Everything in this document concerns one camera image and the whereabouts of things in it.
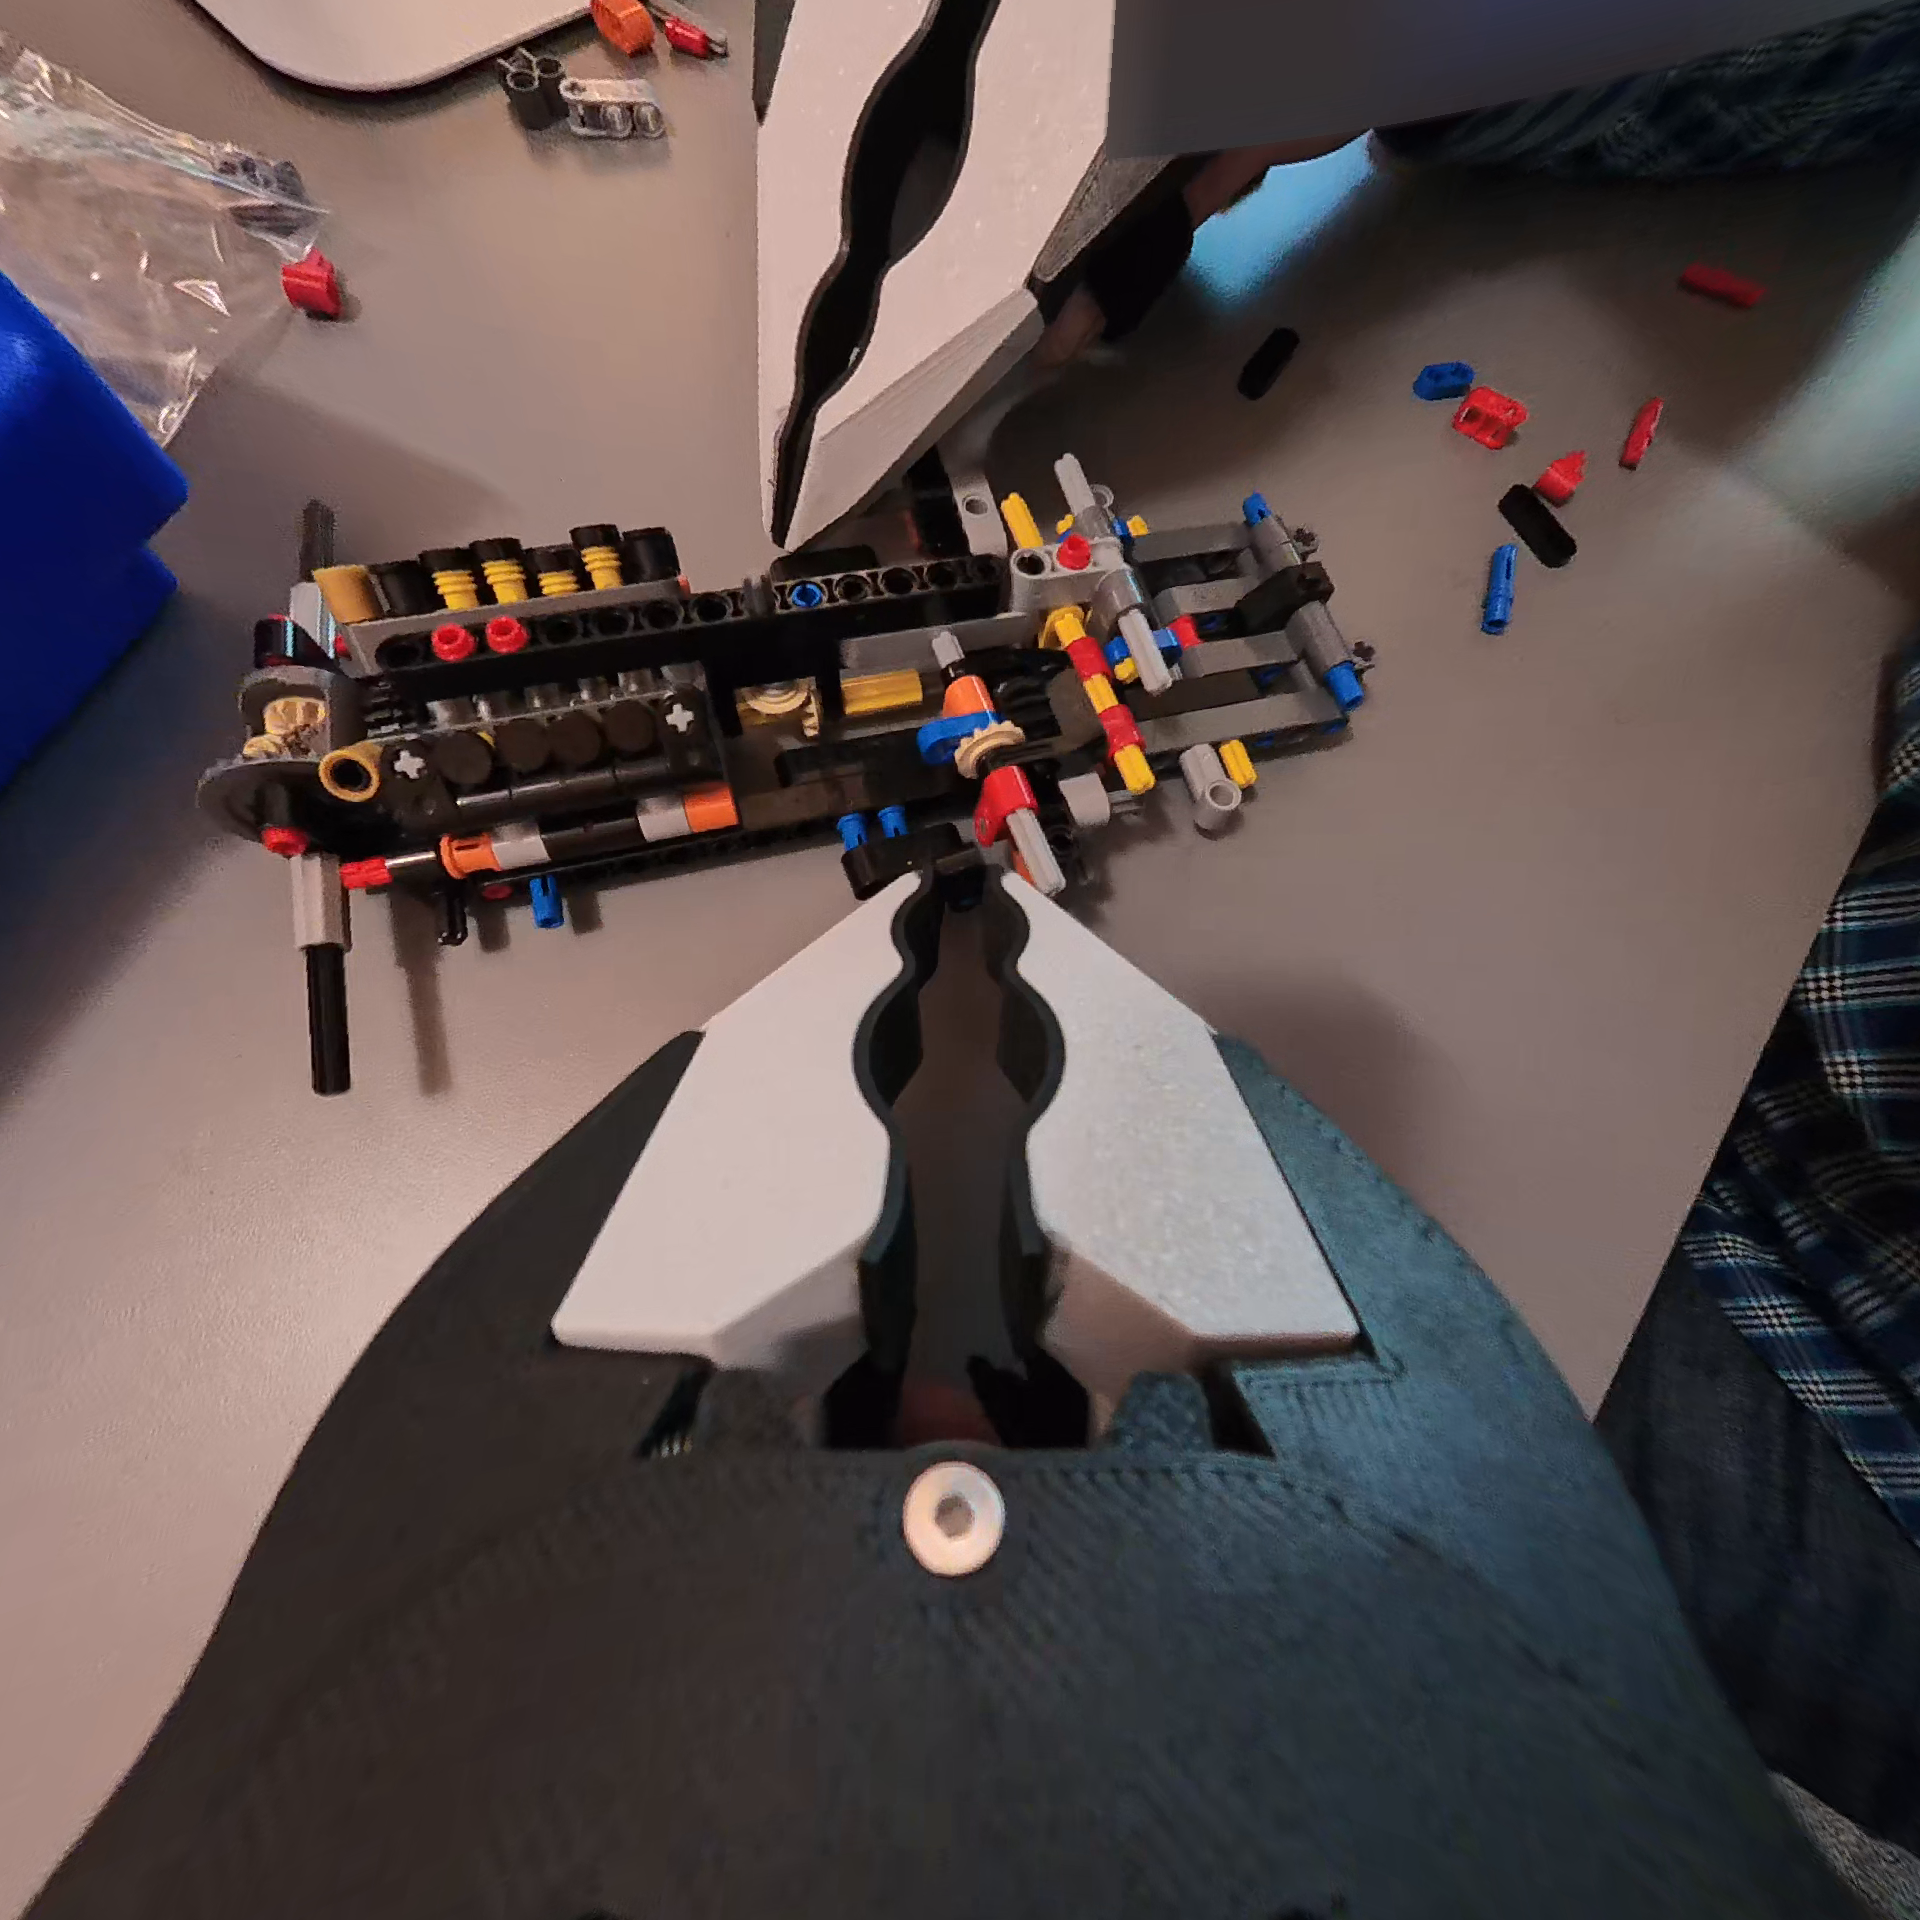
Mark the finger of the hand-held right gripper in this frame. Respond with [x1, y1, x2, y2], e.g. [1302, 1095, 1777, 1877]
[778, 0, 1120, 551]
[754, 0, 962, 511]

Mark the white rounded tray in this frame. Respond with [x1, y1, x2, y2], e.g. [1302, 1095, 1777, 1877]
[193, 0, 602, 95]

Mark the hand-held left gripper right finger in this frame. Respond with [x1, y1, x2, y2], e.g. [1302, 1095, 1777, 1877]
[991, 874, 1362, 1404]

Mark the plaid shirt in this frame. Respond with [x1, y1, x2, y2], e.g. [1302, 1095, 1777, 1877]
[1679, 644, 1920, 1508]

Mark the clear plastic bag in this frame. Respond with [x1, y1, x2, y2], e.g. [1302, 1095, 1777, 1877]
[0, 31, 336, 447]

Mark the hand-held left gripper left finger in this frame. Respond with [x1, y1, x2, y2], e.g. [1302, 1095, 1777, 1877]
[552, 874, 925, 1404]

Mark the black lego connector piece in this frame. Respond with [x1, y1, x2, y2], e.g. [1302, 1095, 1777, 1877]
[840, 822, 987, 905]

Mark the lego vehicle chassis assembly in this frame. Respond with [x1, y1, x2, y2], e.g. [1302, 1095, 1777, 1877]
[199, 450, 1375, 1097]

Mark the person's right forearm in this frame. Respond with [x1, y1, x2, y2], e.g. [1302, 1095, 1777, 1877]
[1371, 6, 1920, 165]

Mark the blue plastic storage bin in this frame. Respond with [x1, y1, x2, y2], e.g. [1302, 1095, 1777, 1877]
[0, 269, 193, 793]

